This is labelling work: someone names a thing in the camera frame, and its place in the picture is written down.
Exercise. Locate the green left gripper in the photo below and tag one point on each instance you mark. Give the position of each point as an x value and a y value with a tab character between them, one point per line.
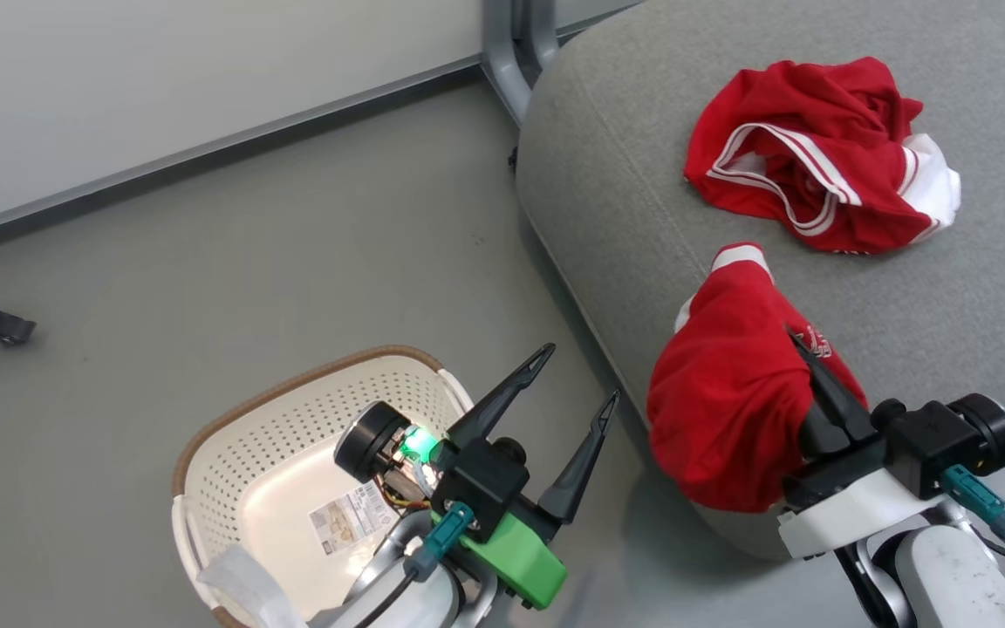
516	558

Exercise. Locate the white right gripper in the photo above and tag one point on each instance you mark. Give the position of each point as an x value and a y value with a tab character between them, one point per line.
851	515

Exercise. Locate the red garment with white cuff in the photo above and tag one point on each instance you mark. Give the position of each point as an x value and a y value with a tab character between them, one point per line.
729	401

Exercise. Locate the red jersey with white sleeve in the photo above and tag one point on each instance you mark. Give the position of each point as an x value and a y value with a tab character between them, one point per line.
816	148

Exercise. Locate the grey fabric sofa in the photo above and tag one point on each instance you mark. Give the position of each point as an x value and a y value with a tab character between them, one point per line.
642	201

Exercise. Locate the white paper label sticker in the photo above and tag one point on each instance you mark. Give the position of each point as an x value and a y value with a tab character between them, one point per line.
352	519

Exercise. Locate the white perforated laundry basket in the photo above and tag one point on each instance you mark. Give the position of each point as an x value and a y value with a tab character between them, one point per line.
293	436

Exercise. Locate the black caster wheel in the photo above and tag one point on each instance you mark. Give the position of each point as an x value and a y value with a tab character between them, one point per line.
7	328

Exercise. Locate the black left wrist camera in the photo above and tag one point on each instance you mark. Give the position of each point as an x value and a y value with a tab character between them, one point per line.
478	484

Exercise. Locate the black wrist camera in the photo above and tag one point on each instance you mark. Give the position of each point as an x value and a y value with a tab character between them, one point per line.
926	445
478	484

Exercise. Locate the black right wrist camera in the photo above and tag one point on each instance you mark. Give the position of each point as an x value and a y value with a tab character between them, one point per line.
926	445

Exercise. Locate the grey metal frame post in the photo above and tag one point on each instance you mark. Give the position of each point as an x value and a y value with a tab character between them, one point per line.
507	52

